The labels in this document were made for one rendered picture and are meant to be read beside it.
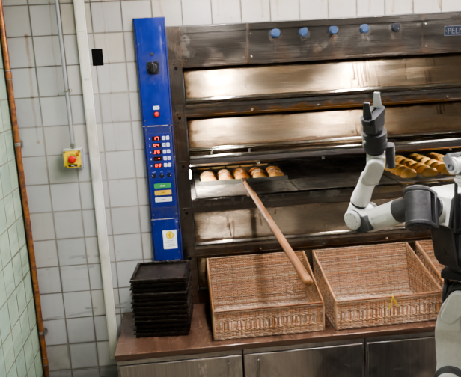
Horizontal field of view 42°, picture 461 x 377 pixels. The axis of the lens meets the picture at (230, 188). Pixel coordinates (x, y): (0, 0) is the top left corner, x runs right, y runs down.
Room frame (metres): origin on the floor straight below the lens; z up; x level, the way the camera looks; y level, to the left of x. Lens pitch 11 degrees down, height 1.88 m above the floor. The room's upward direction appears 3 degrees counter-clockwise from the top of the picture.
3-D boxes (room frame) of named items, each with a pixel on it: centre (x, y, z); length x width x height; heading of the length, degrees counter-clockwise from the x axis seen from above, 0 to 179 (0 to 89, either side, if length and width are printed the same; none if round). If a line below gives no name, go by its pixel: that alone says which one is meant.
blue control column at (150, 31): (4.12, 0.44, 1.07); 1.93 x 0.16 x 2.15; 4
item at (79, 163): (3.12, 0.81, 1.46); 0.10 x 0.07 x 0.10; 94
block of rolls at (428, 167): (3.76, -1.23, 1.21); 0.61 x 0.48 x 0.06; 4
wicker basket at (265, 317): (2.97, -0.13, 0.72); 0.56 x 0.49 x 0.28; 94
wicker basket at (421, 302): (3.01, -0.73, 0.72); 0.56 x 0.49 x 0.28; 95
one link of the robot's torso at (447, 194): (2.14, -0.89, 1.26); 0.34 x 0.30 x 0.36; 110
